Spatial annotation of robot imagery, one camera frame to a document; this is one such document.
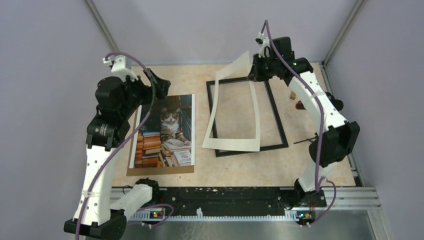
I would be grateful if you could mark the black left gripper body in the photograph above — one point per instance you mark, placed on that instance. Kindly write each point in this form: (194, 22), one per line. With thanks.
(138, 93)

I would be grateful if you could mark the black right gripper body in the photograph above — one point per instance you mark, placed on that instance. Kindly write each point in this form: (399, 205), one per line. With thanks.
(265, 68)

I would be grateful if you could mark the white mat board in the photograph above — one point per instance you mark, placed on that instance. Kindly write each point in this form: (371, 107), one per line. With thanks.
(234, 123)

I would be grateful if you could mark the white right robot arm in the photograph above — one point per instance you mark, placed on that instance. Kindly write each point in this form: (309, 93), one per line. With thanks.
(336, 136)

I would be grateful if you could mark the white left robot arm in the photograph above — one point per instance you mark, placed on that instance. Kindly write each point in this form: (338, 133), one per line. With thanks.
(96, 216)

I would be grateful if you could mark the cat photo print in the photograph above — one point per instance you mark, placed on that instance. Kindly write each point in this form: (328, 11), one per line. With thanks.
(186, 101)

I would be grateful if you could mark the brown backing board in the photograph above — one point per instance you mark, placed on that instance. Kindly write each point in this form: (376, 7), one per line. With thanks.
(159, 170)

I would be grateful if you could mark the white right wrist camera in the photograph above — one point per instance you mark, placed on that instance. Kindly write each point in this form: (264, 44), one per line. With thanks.
(265, 46)

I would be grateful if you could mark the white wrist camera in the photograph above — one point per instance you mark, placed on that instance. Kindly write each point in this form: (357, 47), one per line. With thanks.
(265, 46)
(121, 67)

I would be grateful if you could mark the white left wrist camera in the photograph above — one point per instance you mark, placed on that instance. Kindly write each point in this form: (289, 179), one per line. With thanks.
(121, 67)

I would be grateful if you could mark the black picture frame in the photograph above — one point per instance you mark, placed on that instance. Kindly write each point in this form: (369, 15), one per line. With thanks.
(282, 136)

